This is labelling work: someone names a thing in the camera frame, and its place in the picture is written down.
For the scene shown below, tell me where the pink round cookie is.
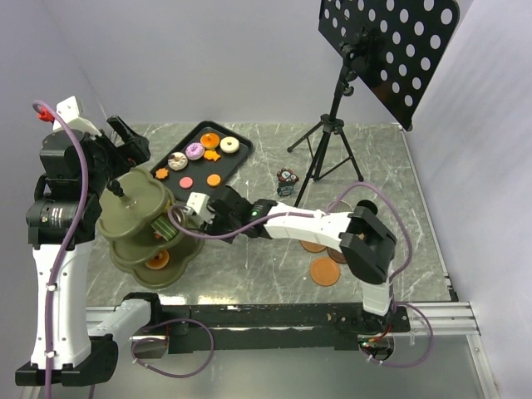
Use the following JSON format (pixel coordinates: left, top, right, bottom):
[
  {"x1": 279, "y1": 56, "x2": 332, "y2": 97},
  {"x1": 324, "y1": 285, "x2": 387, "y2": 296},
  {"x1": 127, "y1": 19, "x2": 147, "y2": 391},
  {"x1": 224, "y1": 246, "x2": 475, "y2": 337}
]
[{"x1": 180, "y1": 176, "x2": 194, "y2": 190}]

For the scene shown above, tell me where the green layered cake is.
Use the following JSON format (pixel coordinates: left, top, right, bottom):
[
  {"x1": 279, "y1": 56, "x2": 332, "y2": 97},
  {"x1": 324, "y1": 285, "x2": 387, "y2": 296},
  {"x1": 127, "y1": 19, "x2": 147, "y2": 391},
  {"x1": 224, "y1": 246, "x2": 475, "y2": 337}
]
[{"x1": 150, "y1": 214, "x2": 179, "y2": 241}]

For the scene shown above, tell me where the orange donut front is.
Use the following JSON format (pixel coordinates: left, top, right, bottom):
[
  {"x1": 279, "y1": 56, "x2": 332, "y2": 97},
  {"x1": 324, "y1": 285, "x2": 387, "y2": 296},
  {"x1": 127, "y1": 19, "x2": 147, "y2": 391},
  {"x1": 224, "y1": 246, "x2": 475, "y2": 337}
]
[{"x1": 145, "y1": 250, "x2": 170, "y2": 270}]

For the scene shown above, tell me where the orange donut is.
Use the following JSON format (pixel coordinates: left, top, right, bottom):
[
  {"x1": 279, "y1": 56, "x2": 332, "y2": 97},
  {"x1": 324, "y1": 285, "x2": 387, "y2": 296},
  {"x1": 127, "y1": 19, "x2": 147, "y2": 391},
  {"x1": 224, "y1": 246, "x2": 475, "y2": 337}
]
[
  {"x1": 199, "y1": 132, "x2": 220, "y2": 150},
  {"x1": 145, "y1": 250, "x2": 170, "y2": 270}
]

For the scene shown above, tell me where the pink frosted donut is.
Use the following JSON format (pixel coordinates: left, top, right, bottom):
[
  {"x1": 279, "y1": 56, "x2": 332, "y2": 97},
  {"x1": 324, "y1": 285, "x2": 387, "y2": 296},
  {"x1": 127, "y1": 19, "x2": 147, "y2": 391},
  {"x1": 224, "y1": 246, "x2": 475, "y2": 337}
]
[{"x1": 168, "y1": 206, "x2": 186, "y2": 226}]

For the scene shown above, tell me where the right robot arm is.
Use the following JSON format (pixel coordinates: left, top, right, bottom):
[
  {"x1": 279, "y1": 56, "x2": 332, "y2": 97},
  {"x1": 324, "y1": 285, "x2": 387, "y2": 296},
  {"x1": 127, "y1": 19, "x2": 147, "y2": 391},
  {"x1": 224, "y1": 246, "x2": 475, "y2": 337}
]
[{"x1": 193, "y1": 186, "x2": 397, "y2": 333}]

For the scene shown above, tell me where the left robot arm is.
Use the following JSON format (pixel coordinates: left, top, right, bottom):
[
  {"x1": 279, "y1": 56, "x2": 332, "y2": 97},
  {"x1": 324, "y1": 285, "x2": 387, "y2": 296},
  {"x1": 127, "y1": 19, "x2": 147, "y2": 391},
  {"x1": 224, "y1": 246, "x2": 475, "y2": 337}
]
[{"x1": 15, "y1": 116, "x2": 164, "y2": 387}]

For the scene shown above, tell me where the orange round cookie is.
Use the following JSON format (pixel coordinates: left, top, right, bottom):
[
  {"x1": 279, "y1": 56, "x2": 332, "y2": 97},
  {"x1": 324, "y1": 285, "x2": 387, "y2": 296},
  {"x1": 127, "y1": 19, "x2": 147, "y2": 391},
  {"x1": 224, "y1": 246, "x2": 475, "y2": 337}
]
[{"x1": 206, "y1": 174, "x2": 222, "y2": 187}]

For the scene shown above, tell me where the black serving tray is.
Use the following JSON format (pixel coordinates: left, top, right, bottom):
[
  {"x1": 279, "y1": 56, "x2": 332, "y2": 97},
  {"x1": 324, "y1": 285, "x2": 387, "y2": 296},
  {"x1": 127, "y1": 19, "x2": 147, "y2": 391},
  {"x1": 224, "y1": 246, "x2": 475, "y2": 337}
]
[{"x1": 150, "y1": 121, "x2": 254, "y2": 202}]

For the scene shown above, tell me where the orange flower cookie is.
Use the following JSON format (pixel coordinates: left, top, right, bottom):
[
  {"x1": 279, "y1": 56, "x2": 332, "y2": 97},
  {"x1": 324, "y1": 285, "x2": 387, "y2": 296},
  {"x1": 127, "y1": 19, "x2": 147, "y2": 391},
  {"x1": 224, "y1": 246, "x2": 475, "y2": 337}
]
[{"x1": 155, "y1": 168, "x2": 170, "y2": 180}]

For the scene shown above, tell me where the green three-tier serving stand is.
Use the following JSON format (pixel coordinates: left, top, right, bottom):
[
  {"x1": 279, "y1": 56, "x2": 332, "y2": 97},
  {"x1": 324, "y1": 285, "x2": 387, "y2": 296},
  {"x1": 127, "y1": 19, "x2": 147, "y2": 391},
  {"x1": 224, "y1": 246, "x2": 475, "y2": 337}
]
[{"x1": 96, "y1": 167, "x2": 204, "y2": 289}]

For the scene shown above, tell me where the chocolate sprinkle donut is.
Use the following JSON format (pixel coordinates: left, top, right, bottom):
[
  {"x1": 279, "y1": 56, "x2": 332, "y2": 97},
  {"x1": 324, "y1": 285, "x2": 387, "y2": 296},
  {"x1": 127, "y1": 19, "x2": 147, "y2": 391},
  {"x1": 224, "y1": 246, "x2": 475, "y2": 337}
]
[{"x1": 167, "y1": 152, "x2": 189, "y2": 171}]

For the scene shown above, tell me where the orange star cookie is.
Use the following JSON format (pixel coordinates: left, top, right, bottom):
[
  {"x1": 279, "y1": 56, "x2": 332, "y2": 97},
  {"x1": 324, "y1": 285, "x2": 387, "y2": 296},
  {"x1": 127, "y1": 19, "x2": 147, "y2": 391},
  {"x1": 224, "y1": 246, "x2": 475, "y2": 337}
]
[{"x1": 204, "y1": 150, "x2": 221, "y2": 162}]

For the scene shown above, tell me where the white cream donut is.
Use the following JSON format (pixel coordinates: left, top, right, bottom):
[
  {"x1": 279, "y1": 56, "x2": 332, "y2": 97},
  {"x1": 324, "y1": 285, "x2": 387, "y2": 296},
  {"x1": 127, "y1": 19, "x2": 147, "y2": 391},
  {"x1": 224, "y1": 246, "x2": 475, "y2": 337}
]
[{"x1": 219, "y1": 136, "x2": 240, "y2": 154}]

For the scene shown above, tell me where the black cartoon figurine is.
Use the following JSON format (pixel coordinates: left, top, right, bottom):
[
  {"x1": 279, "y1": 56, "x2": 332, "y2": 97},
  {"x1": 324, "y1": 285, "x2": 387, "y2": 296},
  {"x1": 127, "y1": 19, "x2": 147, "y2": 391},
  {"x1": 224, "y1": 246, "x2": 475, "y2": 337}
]
[{"x1": 277, "y1": 168, "x2": 299, "y2": 198}]

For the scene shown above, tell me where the purple frosted donut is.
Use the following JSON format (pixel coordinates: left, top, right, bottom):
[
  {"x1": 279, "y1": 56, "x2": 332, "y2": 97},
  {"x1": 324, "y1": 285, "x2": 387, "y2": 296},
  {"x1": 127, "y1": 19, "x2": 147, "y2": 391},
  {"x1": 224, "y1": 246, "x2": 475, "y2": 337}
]
[{"x1": 185, "y1": 142, "x2": 205, "y2": 160}]

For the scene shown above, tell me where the orange donut back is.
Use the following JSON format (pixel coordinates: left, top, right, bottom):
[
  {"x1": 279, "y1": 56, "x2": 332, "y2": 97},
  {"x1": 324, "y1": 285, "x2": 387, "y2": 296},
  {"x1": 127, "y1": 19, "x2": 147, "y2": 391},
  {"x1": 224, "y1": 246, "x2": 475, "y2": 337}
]
[{"x1": 199, "y1": 132, "x2": 220, "y2": 150}]

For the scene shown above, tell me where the orange coaster left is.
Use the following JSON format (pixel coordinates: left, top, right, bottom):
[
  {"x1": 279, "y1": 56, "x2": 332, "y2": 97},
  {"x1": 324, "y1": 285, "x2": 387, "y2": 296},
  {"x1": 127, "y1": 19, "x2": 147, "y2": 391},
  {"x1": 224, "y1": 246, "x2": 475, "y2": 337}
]
[{"x1": 300, "y1": 241, "x2": 326, "y2": 254}]

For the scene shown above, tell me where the orange coaster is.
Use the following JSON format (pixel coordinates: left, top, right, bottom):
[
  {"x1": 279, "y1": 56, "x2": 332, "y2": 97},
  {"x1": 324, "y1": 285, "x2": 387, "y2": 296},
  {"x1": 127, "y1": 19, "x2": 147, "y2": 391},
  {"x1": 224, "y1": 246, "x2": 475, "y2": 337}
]
[
  {"x1": 309, "y1": 257, "x2": 341, "y2": 287},
  {"x1": 300, "y1": 241, "x2": 326, "y2": 254}
]

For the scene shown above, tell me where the orange coaster front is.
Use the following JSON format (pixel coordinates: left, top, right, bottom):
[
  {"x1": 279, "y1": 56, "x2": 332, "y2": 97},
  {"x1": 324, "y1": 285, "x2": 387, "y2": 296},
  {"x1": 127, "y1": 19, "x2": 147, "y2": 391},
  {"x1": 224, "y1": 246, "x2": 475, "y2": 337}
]
[{"x1": 309, "y1": 257, "x2": 341, "y2": 287}]

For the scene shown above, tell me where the striped ceramic cup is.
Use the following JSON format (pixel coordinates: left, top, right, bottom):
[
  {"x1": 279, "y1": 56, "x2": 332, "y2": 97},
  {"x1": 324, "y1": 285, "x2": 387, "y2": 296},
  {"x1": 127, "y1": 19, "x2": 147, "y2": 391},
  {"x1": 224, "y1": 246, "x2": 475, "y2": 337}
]
[{"x1": 327, "y1": 200, "x2": 353, "y2": 213}]

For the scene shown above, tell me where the dark brown coaster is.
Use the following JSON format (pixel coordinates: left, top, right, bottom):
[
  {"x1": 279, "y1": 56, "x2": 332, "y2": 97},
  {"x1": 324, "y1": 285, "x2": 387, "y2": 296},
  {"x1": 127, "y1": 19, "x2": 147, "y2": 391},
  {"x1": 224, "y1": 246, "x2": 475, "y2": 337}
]
[{"x1": 327, "y1": 248, "x2": 347, "y2": 264}]

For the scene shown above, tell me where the dark brown mug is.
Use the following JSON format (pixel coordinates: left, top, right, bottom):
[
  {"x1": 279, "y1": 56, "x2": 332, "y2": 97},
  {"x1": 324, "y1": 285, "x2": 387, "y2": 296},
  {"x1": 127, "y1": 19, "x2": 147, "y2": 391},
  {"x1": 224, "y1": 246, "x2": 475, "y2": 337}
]
[{"x1": 357, "y1": 199, "x2": 378, "y2": 215}]

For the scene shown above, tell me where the black music stand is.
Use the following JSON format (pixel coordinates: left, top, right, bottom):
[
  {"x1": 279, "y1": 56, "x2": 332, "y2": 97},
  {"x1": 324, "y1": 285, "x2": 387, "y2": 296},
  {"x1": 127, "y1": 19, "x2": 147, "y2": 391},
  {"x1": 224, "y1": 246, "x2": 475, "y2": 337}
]
[{"x1": 299, "y1": 0, "x2": 461, "y2": 185}]

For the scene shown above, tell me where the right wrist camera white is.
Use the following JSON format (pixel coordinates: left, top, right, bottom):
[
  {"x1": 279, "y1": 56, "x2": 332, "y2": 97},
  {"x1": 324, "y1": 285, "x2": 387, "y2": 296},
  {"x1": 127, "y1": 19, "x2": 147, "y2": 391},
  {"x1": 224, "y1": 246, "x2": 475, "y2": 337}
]
[{"x1": 186, "y1": 192, "x2": 214, "y2": 224}]

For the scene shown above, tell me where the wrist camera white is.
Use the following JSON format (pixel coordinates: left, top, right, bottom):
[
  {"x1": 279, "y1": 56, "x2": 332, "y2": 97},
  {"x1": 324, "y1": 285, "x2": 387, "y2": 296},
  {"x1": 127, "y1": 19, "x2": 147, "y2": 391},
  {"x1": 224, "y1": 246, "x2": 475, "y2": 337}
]
[
  {"x1": 186, "y1": 192, "x2": 214, "y2": 224},
  {"x1": 56, "y1": 96, "x2": 102, "y2": 136}
]

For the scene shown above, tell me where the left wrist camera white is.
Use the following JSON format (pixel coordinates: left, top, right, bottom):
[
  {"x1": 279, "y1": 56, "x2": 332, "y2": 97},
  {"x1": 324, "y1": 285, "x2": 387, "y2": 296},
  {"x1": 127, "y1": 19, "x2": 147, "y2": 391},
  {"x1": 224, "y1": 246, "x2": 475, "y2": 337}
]
[{"x1": 56, "y1": 96, "x2": 102, "y2": 136}]

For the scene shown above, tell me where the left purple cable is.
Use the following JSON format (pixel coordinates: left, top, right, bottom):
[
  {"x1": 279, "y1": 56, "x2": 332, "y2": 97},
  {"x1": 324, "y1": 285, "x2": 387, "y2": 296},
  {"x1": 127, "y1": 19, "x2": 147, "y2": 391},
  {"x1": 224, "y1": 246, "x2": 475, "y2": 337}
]
[{"x1": 32, "y1": 99, "x2": 91, "y2": 399}]

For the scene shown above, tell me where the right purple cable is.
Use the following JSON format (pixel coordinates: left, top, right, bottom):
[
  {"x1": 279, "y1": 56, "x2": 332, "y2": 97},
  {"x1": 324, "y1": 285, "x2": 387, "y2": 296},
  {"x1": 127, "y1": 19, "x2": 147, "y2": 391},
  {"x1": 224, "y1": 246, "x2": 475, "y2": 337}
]
[{"x1": 167, "y1": 182, "x2": 436, "y2": 370}]

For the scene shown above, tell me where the black base frame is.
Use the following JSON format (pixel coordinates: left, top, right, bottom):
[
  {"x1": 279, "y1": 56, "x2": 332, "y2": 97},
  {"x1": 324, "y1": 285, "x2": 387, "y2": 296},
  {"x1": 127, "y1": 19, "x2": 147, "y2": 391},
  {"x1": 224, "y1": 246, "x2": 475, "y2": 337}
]
[{"x1": 127, "y1": 293, "x2": 411, "y2": 354}]

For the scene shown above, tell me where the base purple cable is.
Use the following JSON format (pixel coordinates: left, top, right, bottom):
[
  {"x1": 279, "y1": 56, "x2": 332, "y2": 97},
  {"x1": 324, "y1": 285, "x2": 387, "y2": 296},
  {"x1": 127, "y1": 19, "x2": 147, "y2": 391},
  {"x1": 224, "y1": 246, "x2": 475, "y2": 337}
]
[{"x1": 131, "y1": 318, "x2": 216, "y2": 379}]

